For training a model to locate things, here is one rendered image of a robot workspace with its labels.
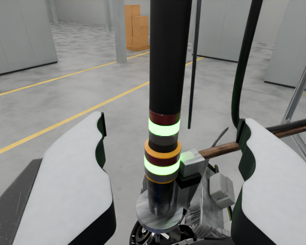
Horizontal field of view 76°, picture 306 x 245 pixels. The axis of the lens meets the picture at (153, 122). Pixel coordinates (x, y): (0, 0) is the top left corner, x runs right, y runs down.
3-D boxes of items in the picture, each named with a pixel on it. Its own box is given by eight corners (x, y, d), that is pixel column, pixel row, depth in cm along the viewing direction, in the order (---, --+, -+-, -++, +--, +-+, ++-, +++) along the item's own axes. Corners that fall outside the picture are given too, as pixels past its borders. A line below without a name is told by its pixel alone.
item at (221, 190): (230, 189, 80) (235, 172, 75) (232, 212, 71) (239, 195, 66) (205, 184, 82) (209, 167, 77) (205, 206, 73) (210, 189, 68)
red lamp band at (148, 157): (170, 140, 26) (171, 132, 26) (187, 161, 23) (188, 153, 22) (139, 147, 25) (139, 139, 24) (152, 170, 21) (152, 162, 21)
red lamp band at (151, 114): (171, 108, 23) (172, 98, 22) (185, 122, 20) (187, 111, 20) (144, 112, 22) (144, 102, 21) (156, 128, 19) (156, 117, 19)
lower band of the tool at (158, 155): (169, 157, 28) (171, 130, 25) (184, 179, 24) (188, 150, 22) (140, 164, 26) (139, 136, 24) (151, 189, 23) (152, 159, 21)
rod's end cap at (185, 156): (187, 159, 28) (189, 148, 27) (195, 168, 26) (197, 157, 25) (175, 162, 27) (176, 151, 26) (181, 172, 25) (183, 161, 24)
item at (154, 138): (170, 126, 24) (170, 118, 24) (183, 142, 22) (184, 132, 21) (144, 131, 23) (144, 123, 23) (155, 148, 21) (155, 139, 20)
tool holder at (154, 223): (179, 183, 34) (186, 137, 29) (203, 218, 29) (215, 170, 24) (130, 199, 31) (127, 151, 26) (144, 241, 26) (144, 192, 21)
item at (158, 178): (169, 154, 28) (169, 148, 27) (184, 177, 24) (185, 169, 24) (140, 162, 26) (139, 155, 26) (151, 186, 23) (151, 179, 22)
